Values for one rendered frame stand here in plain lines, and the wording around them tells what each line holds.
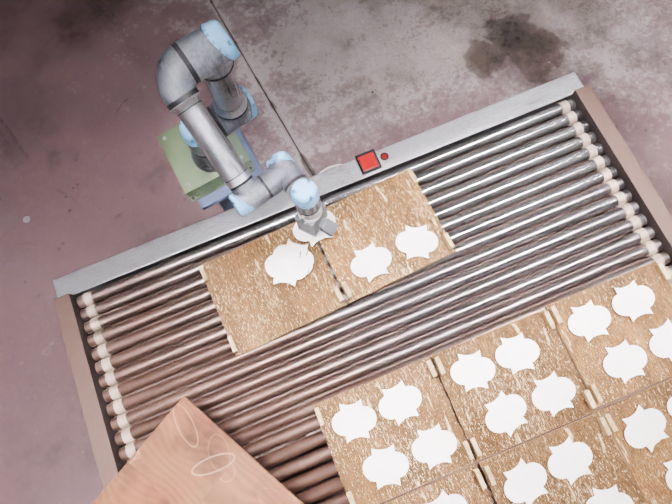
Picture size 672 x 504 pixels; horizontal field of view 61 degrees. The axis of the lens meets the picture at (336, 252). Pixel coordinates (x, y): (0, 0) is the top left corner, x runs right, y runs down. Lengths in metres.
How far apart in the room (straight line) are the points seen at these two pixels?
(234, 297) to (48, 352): 1.50
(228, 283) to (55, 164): 1.82
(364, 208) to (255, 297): 0.49
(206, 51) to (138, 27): 2.29
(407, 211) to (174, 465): 1.12
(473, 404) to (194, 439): 0.88
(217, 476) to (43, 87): 2.69
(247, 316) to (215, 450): 0.44
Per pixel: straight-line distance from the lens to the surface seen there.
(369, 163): 2.11
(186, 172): 2.17
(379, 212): 2.03
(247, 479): 1.85
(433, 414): 1.92
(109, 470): 2.07
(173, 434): 1.90
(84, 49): 3.92
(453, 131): 2.21
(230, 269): 2.03
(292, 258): 1.95
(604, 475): 2.04
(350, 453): 1.91
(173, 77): 1.60
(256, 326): 1.97
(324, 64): 3.46
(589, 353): 2.05
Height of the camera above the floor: 2.84
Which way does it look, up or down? 73 degrees down
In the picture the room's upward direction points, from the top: 11 degrees counter-clockwise
